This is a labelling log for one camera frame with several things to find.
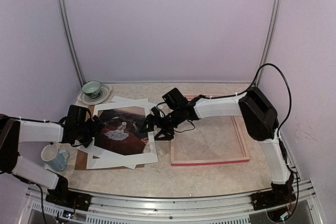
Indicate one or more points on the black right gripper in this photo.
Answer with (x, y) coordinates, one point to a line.
(149, 118)

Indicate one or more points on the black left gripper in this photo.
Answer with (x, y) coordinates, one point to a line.
(96, 129)

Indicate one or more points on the white mat board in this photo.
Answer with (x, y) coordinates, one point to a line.
(121, 143)
(98, 158)

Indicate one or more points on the dark photo with white figure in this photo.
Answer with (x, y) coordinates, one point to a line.
(121, 132)

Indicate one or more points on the pink wooden picture frame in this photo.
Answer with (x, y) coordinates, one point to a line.
(241, 128)

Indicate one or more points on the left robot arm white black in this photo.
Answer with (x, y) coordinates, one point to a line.
(19, 136)

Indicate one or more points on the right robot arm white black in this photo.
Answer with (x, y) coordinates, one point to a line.
(259, 115)

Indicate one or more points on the white and blue mug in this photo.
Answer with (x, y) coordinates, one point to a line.
(55, 158)

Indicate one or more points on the green ceramic bowl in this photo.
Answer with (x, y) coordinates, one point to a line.
(92, 89)

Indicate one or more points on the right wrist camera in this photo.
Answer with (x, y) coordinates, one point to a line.
(156, 112)

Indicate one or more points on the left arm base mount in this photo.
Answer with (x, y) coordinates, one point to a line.
(62, 196)

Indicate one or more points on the aluminium front rail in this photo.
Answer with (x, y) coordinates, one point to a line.
(107, 208)

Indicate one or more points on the left aluminium corner post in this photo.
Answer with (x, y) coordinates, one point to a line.
(70, 41)

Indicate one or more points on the aluminium corner post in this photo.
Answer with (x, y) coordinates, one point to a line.
(275, 8)
(70, 41)

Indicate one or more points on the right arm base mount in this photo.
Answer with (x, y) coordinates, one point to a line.
(279, 194)

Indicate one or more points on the right aluminium corner post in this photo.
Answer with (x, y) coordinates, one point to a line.
(275, 8)

